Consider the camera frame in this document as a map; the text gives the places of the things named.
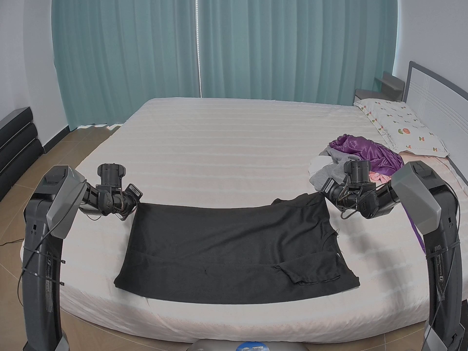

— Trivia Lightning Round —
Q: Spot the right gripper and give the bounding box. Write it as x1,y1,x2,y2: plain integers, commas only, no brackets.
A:
321,179,350,210

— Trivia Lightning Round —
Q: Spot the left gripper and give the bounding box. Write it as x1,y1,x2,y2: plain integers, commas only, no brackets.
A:
119,183,144,221

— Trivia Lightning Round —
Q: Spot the black T-shirt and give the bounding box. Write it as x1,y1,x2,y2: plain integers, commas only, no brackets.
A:
114,192,361,305

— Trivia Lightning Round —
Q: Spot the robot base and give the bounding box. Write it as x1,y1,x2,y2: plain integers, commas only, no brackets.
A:
190,339,310,351

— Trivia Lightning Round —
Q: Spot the bed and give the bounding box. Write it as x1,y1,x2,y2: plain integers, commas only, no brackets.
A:
58,61,468,345

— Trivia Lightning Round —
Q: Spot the grey garment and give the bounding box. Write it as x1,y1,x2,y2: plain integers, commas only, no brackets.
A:
310,148,366,189

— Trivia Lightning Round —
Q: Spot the white garment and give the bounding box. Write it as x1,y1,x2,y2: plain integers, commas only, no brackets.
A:
309,156,332,175

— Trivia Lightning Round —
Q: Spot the pink garment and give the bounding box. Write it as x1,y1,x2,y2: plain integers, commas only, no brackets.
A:
369,170,394,186

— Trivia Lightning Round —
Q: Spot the purple satin garment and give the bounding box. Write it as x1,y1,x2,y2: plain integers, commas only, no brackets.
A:
329,134,427,255

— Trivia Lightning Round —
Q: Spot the white printed pillow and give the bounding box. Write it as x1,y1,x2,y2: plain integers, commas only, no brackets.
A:
353,99,450,158

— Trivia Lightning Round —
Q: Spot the grey bedside table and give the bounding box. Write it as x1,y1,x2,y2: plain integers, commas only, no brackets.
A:
354,72,405,105

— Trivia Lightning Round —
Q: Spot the black chest of drawers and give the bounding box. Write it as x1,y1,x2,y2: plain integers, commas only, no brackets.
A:
0,107,45,200

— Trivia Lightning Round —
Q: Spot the blue-green curtain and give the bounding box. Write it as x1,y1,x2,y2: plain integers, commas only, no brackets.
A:
197,0,399,105
51,0,203,131

